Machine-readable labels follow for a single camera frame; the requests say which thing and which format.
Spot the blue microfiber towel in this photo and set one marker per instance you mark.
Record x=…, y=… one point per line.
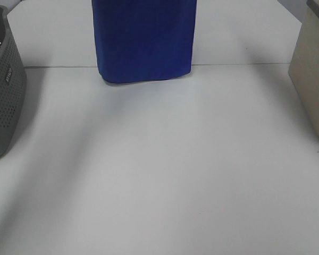
x=139, y=41

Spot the grey perforated plastic basket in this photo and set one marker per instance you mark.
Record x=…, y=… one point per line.
x=13, y=80

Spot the beige plastic storage basket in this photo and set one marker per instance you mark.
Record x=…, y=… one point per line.
x=304, y=66

